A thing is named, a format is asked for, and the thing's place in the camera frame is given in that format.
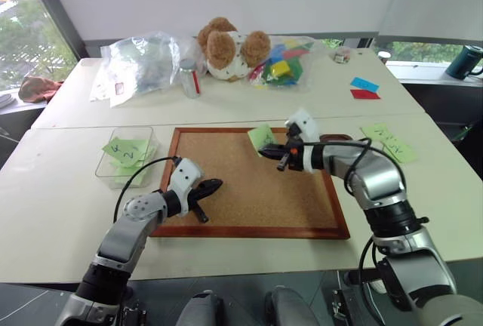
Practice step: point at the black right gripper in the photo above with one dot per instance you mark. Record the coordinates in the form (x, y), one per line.
(296, 156)

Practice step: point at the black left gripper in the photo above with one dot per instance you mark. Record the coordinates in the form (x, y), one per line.
(196, 194)

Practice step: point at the green sticky note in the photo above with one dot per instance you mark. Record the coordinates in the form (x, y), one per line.
(263, 137)

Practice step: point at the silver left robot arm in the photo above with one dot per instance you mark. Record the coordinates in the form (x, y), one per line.
(124, 231)

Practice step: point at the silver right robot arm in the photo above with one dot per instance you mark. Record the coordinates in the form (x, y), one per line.
(381, 186)

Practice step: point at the green note with handwriting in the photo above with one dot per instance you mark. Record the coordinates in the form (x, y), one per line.
(402, 150)
(377, 132)
(126, 150)

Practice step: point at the clear plastic box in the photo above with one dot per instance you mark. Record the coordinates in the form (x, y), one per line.
(105, 175)

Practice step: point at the red paper note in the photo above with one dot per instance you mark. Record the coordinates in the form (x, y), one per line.
(364, 94)

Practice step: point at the blue paper note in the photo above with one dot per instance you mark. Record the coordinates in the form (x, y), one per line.
(364, 83)

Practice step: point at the wood framed cork board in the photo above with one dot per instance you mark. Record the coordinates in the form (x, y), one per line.
(245, 190)

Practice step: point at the pile of green notes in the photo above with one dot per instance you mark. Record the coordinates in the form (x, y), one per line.
(139, 175)

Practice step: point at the bag of coloured blocks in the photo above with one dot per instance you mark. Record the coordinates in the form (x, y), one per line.
(285, 63)

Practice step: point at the dark rounded shape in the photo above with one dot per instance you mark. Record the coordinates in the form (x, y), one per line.
(200, 309)
(290, 307)

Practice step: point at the clear bottle with red label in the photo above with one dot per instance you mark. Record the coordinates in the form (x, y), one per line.
(188, 80)

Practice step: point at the brown and white plush toy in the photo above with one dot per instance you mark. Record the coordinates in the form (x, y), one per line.
(226, 50)

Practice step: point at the small clear pushpin jar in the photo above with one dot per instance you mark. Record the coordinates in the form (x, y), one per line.
(341, 55)

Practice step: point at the white card with red mark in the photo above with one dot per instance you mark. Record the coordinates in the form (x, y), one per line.
(117, 96)

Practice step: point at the small white cup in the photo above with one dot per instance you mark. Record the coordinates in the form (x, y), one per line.
(383, 57)

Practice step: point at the large clear plastic bag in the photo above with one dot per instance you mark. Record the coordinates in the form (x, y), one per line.
(143, 62)

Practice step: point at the reddish brown cloth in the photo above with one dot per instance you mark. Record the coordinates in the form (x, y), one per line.
(37, 88)

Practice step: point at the dark green mug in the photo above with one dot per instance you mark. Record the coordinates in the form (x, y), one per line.
(462, 62)

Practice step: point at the white plates stack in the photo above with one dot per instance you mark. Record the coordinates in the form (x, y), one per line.
(7, 99)

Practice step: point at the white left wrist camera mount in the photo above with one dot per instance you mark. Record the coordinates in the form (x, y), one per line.
(185, 177)

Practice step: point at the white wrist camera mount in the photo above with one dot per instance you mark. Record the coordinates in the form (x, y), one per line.
(185, 177)
(307, 122)

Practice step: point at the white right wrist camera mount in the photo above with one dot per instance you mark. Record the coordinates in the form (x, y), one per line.
(307, 122)

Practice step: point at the black window frame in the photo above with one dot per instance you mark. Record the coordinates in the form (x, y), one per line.
(56, 9)

